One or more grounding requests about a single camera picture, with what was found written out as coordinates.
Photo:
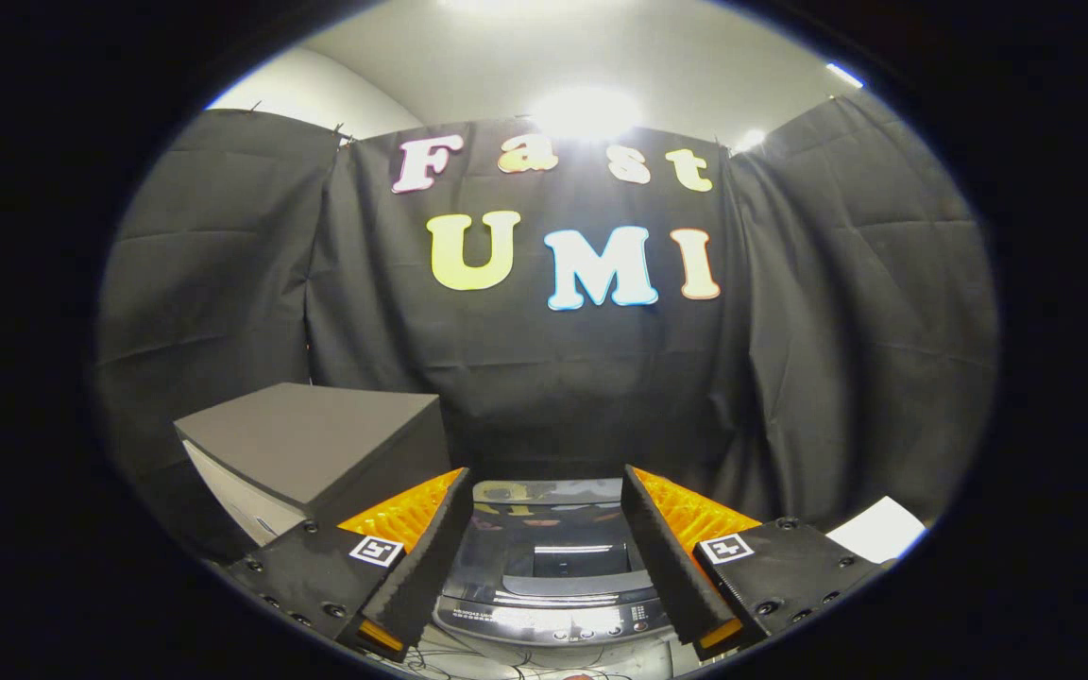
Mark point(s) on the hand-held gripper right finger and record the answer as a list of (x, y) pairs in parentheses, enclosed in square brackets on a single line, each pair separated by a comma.
[(671, 576)]

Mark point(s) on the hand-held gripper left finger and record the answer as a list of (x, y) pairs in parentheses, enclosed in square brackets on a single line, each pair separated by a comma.
[(426, 567)]

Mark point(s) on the dark glass washing machine lid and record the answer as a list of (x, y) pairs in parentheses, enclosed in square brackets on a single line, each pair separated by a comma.
[(553, 529)]

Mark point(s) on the dark grey washing machine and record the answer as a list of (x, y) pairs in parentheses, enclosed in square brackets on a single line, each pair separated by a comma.
[(544, 623)]

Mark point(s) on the grey cabinet with dark top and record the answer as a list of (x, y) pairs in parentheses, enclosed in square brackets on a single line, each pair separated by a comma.
[(308, 434)]

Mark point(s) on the white board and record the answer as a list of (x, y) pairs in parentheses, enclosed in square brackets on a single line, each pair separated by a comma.
[(879, 531)]

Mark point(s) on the round ceiling light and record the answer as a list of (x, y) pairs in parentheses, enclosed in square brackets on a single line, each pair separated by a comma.
[(586, 111)]

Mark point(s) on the small ceiling light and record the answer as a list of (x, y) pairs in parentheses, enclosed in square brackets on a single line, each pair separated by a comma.
[(844, 75)]

